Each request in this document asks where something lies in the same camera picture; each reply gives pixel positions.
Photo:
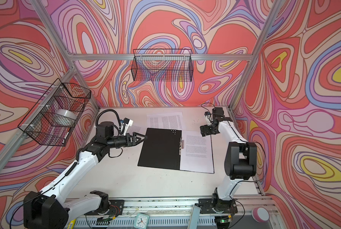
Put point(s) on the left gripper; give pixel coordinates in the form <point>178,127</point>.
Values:
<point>131,141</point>

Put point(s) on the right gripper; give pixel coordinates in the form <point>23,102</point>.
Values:
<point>208,131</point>

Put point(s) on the printed paper sheet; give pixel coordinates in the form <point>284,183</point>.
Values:
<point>166,121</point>
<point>196,153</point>
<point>135,129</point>

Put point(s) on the red folder with black interior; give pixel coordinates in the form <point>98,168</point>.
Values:
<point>161,149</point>

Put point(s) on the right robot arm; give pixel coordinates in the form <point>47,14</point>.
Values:
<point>240,162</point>

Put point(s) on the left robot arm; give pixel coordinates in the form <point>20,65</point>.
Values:
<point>48,208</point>

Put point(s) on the small teal clock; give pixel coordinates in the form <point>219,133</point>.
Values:
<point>141,221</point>

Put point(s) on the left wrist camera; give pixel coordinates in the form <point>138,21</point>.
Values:
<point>107,129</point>

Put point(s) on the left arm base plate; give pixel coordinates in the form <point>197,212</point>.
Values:
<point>111,207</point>

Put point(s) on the black wire basket back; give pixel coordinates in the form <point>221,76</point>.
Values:
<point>162,65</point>

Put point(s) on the black wire basket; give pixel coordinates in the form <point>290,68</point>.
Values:
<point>162,65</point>
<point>55,118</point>

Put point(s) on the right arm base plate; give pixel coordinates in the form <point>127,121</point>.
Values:
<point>217,206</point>

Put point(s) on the black wire basket left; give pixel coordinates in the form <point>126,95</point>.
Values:
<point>55,118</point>

